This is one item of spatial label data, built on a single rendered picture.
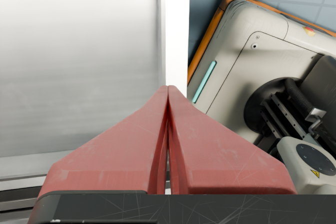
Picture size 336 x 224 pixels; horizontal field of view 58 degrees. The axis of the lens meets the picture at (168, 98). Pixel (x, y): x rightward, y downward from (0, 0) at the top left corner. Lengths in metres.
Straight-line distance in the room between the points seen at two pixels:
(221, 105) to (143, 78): 0.85
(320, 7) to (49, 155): 1.31
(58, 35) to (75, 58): 0.03
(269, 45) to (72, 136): 0.85
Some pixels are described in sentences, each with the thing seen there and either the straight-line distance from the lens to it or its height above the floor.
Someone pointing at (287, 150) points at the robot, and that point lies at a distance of 0.79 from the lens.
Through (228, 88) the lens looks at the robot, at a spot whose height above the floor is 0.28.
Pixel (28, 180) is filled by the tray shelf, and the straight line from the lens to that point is 0.47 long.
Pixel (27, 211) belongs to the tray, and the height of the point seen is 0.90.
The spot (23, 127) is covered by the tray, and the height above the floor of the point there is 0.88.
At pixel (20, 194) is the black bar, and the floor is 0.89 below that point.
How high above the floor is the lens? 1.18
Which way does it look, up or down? 55 degrees down
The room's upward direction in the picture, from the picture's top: 165 degrees clockwise
